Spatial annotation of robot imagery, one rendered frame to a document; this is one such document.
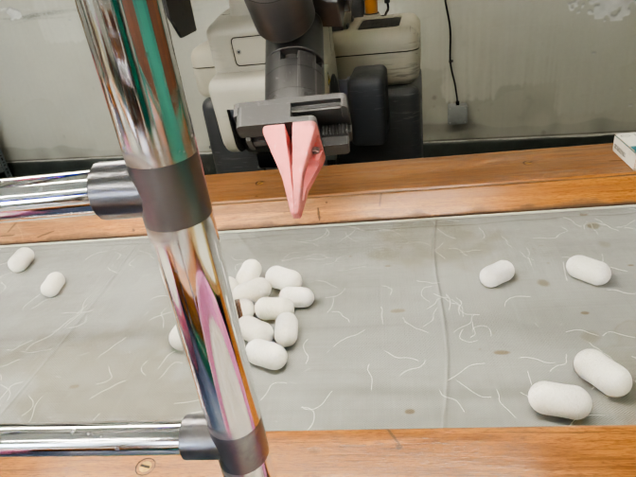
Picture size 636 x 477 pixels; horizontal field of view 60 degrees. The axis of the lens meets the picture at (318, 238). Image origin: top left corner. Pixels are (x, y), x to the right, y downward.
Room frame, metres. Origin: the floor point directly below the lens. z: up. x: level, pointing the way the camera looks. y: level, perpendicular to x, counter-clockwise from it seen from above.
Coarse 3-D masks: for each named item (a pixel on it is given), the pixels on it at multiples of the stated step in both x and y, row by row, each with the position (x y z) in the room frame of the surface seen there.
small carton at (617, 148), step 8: (616, 136) 0.57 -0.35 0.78; (624, 136) 0.56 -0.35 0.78; (632, 136) 0.56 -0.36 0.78; (616, 144) 0.57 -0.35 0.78; (624, 144) 0.55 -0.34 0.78; (632, 144) 0.54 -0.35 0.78; (616, 152) 0.56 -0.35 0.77; (624, 152) 0.54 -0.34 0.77; (632, 152) 0.53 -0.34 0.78; (624, 160) 0.54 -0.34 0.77; (632, 160) 0.52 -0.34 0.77; (632, 168) 0.52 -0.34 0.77
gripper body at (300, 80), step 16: (272, 64) 0.52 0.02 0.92; (288, 64) 0.51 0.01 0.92; (304, 64) 0.51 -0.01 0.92; (320, 64) 0.53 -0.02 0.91; (272, 80) 0.51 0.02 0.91; (288, 80) 0.50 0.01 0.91; (304, 80) 0.50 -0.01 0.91; (320, 80) 0.51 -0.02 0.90; (272, 96) 0.50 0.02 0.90; (288, 96) 0.49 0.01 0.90; (304, 96) 0.49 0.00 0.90; (320, 96) 0.48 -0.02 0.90; (336, 96) 0.47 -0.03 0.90; (304, 112) 0.47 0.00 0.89; (320, 112) 0.47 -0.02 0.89; (336, 112) 0.47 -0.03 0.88; (256, 144) 0.51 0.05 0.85
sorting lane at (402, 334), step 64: (0, 256) 0.56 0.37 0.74; (64, 256) 0.54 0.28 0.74; (128, 256) 0.52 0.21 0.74; (256, 256) 0.49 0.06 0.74; (320, 256) 0.47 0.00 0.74; (384, 256) 0.45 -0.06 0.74; (448, 256) 0.44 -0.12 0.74; (512, 256) 0.42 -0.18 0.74; (0, 320) 0.43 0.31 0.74; (64, 320) 0.42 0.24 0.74; (128, 320) 0.41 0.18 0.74; (320, 320) 0.37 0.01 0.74; (384, 320) 0.36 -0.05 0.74; (448, 320) 0.35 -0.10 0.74; (512, 320) 0.34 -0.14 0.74; (576, 320) 0.33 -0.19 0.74; (0, 384) 0.34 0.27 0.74; (64, 384) 0.33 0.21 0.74; (128, 384) 0.32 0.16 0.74; (192, 384) 0.31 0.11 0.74; (256, 384) 0.30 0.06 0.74; (320, 384) 0.29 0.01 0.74; (384, 384) 0.29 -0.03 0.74; (448, 384) 0.28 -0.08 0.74; (512, 384) 0.27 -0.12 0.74; (576, 384) 0.26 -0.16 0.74
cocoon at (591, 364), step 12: (576, 360) 0.27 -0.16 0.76; (588, 360) 0.26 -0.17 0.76; (600, 360) 0.26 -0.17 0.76; (576, 372) 0.27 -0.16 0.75; (588, 372) 0.26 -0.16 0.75; (600, 372) 0.25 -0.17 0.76; (612, 372) 0.25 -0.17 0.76; (624, 372) 0.25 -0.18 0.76; (600, 384) 0.25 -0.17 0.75; (612, 384) 0.24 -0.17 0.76; (624, 384) 0.24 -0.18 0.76; (612, 396) 0.24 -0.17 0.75
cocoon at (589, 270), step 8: (576, 256) 0.38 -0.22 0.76; (584, 256) 0.38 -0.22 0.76; (568, 264) 0.38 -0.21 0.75; (576, 264) 0.38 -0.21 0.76; (584, 264) 0.37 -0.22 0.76; (592, 264) 0.37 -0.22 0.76; (600, 264) 0.37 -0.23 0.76; (568, 272) 0.38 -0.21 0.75; (576, 272) 0.37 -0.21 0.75; (584, 272) 0.37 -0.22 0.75; (592, 272) 0.36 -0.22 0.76; (600, 272) 0.36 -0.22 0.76; (608, 272) 0.36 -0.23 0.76; (584, 280) 0.37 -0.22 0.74; (592, 280) 0.36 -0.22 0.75; (600, 280) 0.36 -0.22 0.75; (608, 280) 0.36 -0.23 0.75
